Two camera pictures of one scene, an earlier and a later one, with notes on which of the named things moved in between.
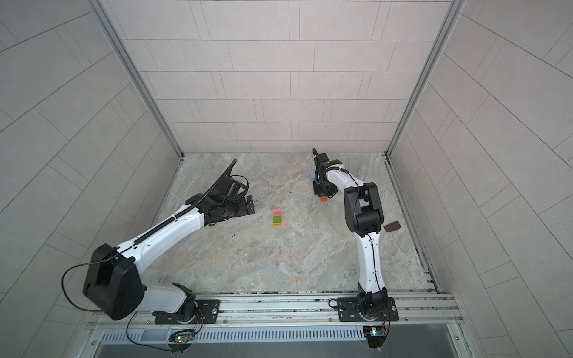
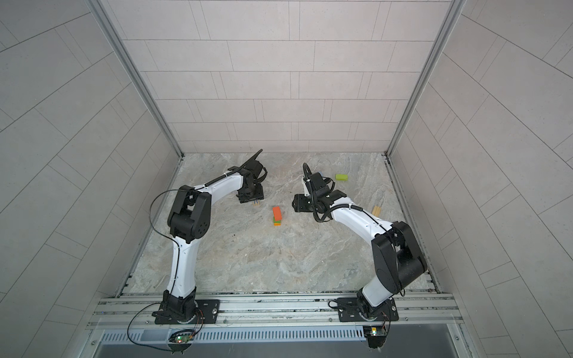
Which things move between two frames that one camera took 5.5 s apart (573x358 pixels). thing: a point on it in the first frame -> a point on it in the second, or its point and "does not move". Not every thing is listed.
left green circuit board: x=180 y=341 does not move
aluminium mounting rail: x=311 y=311 does not move
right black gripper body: x=324 y=188 -> x=307 y=203
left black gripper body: x=238 y=208 -> x=255 y=192
